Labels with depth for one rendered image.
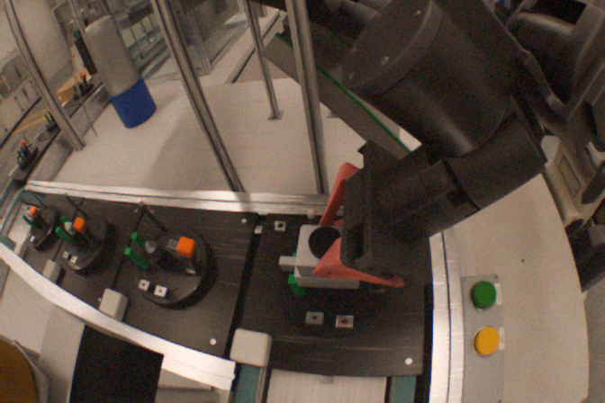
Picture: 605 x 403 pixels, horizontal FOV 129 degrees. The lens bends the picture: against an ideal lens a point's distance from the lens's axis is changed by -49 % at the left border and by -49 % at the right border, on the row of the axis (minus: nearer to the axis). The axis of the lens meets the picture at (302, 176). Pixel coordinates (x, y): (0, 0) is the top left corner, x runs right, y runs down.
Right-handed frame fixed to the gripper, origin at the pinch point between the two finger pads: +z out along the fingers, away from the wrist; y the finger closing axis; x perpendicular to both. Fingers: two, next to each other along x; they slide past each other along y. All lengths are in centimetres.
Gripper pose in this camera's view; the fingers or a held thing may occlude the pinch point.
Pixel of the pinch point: (326, 249)
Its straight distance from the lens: 26.4
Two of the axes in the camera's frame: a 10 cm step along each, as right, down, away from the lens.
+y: -1.3, 7.5, -6.4
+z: -5.4, 4.9, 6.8
